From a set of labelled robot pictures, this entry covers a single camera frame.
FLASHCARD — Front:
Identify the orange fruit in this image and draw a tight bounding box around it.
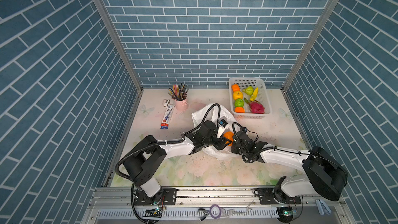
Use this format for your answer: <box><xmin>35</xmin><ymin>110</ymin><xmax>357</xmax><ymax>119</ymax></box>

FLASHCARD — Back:
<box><xmin>231</xmin><ymin>84</ymin><xmax>240</xmax><ymax>92</ymax></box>
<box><xmin>223</xmin><ymin>131</ymin><xmax>234</xmax><ymax>146</ymax></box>
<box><xmin>234</xmin><ymin>106</ymin><xmax>245</xmax><ymax>113</ymax></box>

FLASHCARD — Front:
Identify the white plastic bag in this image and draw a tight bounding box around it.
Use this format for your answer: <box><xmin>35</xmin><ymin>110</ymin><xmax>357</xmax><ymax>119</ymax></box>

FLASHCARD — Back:
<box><xmin>191</xmin><ymin>103</ymin><xmax>241</xmax><ymax>161</ymax></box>

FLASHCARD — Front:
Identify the pink dragon fruit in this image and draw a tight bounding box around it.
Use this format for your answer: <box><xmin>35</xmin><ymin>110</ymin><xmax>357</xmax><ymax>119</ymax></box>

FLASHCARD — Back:
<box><xmin>244</xmin><ymin>98</ymin><xmax>265</xmax><ymax>114</ymax></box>

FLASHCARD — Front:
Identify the green fruit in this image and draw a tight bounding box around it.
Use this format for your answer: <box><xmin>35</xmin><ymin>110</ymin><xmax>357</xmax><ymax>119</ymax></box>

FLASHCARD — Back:
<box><xmin>234</xmin><ymin>98</ymin><xmax>245</xmax><ymax>107</ymax></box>

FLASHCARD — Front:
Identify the yellow fruit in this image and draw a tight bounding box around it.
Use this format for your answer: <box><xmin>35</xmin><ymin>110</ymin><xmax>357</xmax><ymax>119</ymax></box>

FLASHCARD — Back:
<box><xmin>233</xmin><ymin>90</ymin><xmax>244</xmax><ymax>101</ymax></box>

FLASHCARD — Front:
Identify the green pear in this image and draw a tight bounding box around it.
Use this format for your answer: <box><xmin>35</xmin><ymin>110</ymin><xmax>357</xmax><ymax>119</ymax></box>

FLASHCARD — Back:
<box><xmin>243</xmin><ymin>86</ymin><xmax>255</xmax><ymax>96</ymax></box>

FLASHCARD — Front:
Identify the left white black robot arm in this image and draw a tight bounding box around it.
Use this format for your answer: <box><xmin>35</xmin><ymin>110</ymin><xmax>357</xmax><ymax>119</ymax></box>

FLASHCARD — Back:
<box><xmin>115</xmin><ymin>119</ymin><xmax>232</xmax><ymax>198</ymax></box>

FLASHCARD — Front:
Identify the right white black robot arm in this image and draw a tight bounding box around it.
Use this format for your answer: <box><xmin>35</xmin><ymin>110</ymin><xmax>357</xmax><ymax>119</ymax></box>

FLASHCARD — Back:
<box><xmin>232</xmin><ymin>130</ymin><xmax>348</xmax><ymax>203</ymax></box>

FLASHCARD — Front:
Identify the yellow banana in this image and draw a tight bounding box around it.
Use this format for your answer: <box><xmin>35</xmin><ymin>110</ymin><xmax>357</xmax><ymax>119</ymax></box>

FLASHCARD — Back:
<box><xmin>250</xmin><ymin>88</ymin><xmax>259</xmax><ymax>102</ymax></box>

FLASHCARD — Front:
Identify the white plastic basket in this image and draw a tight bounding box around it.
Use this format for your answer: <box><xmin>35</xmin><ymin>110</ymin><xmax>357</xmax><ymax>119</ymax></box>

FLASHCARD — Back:
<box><xmin>229</xmin><ymin>77</ymin><xmax>272</xmax><ymax>119</ymax></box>

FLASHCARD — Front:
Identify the pink pencil cup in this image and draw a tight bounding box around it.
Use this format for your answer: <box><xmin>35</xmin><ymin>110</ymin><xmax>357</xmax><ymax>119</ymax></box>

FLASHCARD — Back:
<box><xmin>174</xmin><ymin>98</ymin><xmax>189</xmax><ymax>112</ymax></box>

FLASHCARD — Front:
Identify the toothpaste tube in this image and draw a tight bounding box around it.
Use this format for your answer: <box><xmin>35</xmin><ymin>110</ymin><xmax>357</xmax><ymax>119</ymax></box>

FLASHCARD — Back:
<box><xmin>161</xmin><ymin>104</ymin><xmax>175</xmax><ymax>130</ymax></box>

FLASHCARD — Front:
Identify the purple tape roll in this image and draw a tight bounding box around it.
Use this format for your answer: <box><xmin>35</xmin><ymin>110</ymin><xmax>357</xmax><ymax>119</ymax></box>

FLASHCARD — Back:
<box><xmin>209</xmin><ymin>204</ymin><xmax>222</xmax><ymax>219</ymax></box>

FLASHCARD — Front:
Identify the coloured pencils bundle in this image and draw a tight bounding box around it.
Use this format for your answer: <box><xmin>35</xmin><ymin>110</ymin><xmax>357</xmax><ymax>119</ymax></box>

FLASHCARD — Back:
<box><xmin>169</xmin><ymin>83</ymin><xmax>189</xmax><ymax>101</ymax></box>

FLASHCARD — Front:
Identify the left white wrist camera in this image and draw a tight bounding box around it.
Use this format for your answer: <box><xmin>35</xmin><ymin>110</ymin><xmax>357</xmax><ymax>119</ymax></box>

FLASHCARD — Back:
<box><xmin>217</xmin><ymin>118</ymin><xmax>229</xmax><ymax>139</ymax></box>

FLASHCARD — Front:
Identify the left black cable conduit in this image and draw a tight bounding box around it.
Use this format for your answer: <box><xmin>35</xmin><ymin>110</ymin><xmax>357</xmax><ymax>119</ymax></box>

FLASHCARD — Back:
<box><xmin>114</xmin><ymin>103</ymin><xmax>221</xmax><ymax>181</ymax></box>

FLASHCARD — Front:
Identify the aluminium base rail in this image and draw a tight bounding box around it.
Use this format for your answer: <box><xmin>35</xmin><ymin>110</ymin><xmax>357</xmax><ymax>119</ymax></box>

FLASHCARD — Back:
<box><xmin>82</xmin><ymin>186</ymin><xmax>354</xmax><ymax>224</ymax></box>

